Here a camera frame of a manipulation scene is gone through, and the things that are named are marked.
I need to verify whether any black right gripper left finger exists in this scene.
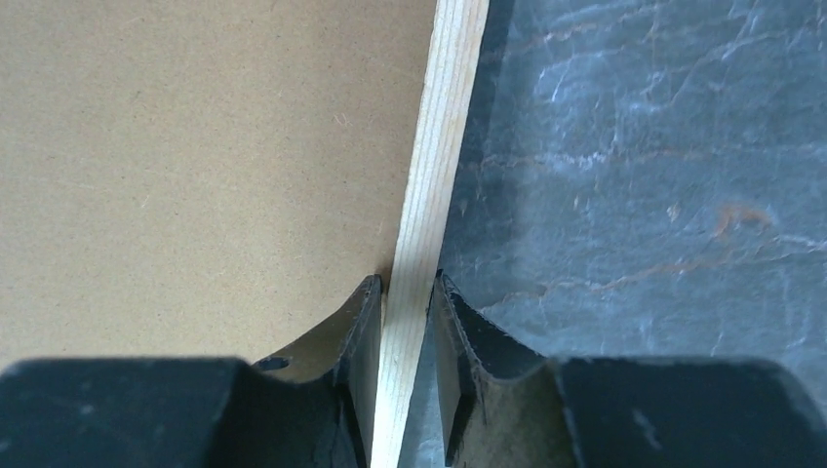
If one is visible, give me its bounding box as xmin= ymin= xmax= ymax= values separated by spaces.
xmin=1 ymin=275 xmax=382 ymax=467

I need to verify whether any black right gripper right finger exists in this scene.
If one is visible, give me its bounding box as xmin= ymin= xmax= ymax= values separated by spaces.
xmin=429 ymin=273 xmax=826 ymax=467

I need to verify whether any wooden picture frame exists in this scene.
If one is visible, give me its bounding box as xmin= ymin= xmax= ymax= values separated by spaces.
xmin=371 ymin=0 xmax=490 ymax=467

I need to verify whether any brown backing board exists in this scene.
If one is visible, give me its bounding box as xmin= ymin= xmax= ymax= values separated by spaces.
xmin=1 ymin=1 xmax=435 ymax=365

